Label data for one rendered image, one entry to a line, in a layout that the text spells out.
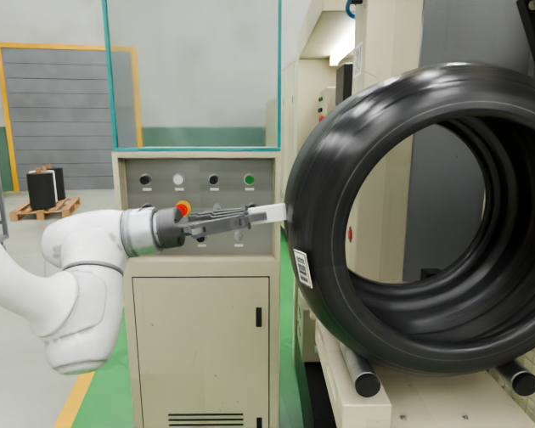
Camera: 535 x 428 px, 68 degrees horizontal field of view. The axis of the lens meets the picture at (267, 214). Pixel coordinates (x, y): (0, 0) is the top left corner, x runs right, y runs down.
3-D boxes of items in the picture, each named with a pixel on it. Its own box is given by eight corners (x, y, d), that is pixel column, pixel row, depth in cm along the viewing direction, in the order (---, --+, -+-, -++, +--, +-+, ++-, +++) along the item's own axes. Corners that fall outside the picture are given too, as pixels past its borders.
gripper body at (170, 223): (149, 214, 70) (202, 207, 70) (161, 205, 78) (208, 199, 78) (158, 255, 71) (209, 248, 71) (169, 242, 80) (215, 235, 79)
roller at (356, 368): (345, 297, 103) (339, 312, 104) (328, 292, 103) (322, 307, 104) (385, 380, 69) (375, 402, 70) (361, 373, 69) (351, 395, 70)
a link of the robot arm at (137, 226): (132, 205, 78) (162, 201, 78) (142, 249, 80) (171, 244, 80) (116, 215, 69) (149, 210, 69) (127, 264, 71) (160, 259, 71)
